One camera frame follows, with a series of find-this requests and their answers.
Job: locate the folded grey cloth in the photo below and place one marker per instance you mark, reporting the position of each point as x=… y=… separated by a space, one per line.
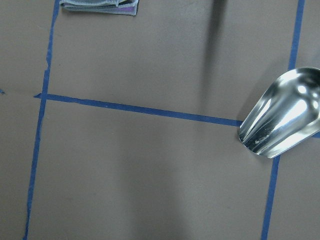
x=117 y=7

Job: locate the shiny metal scoop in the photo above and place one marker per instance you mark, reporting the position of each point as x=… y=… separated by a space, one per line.
x=286 y=114

